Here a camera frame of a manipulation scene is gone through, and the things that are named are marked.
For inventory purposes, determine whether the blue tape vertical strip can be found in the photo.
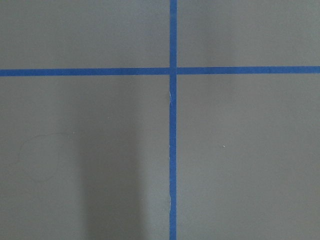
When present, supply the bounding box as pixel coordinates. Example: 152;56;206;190
169;0;178;240

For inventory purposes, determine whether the blue tape horizontal strip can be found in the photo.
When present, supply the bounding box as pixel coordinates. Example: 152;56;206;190
0;66;320;77

